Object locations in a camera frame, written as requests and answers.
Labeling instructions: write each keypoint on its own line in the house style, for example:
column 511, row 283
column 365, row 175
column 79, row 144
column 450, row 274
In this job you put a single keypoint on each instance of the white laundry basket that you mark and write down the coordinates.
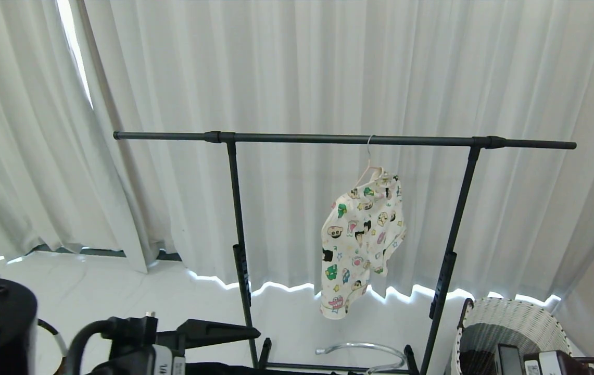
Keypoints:
column 515, row 317

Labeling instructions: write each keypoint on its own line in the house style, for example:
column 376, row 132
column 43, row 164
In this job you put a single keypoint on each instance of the white curtain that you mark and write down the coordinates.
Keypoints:
column 276, row 67

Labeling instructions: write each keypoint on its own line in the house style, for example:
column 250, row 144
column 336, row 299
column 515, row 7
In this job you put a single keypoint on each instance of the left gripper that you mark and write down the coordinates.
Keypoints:
column 140, row 362

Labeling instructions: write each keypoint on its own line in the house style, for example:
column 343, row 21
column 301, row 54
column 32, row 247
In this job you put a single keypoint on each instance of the black clothes rack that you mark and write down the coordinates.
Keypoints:
column 328, row 138

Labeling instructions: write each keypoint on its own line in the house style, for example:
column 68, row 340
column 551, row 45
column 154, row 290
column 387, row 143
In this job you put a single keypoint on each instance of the cream printed garment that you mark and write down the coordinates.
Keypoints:
column 359, row 245

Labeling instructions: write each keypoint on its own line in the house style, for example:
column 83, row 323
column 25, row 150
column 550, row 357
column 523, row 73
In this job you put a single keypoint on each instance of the pink clothes hanger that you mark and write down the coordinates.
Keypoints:
column 375, row 346
column 369, row 156

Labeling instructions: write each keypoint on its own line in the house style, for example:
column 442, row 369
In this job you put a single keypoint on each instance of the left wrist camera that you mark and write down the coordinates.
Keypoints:
column 130, row 330

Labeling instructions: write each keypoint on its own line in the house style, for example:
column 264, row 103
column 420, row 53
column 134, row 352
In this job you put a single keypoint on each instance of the black garment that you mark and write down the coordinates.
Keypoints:
column 234, row 370

